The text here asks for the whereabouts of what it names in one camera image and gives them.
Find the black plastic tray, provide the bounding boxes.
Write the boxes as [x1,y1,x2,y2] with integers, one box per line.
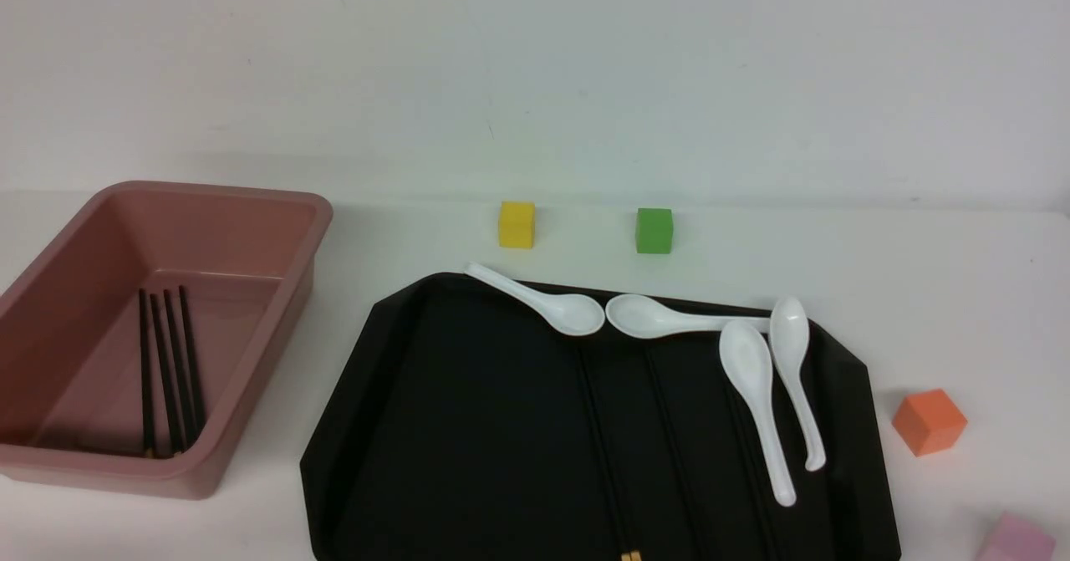
[299,273,902,560]

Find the pink plastic bin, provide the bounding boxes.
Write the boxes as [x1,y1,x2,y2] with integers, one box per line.
[1,181,332,499]

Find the white spoon far left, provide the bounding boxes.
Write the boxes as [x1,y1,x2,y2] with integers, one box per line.
[463,263,605,337]

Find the white spoon far right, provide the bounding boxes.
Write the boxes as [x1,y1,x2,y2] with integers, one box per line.
[768,297,827,472]

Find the white spoon long front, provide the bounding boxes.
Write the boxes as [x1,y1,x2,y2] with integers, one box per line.
[718,319,797,507]

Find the yellow cube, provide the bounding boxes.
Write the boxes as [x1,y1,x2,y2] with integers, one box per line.
[496,201,536,249]

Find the white spoon horizontal middle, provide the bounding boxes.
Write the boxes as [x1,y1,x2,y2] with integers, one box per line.
[603,293,771,339]

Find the pink cube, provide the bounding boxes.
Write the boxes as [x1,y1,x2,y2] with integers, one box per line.
[975,512,1056,560]

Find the green cube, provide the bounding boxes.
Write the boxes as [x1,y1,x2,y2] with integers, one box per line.
[635,207,674,255]

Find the orange cube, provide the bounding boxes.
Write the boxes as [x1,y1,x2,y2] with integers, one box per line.
[893,386,968,457]

